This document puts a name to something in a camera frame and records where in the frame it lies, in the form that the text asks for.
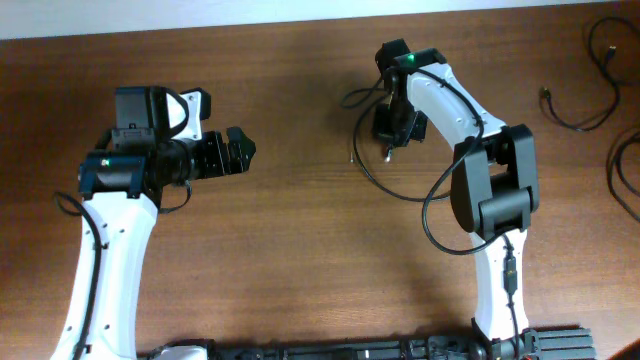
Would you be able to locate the thin black USB cable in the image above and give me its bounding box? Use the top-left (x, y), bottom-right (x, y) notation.
top-left (340, 87), bottom-right (451, 204)

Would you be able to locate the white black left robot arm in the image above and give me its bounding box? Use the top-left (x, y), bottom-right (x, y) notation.
top-left (53, 86), bottom-right (256, 359)

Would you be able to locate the right camera black cable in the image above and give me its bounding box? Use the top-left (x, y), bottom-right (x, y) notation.
top-left (389, 67), bottom-right (524, 360)

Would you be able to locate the thick black cable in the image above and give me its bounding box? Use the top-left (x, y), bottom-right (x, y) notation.
top-left (537, 15), bottom-right (640, 224)

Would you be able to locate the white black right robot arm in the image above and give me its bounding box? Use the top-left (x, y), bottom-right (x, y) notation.
top-left (372, 39), bottom-right (540, 343)

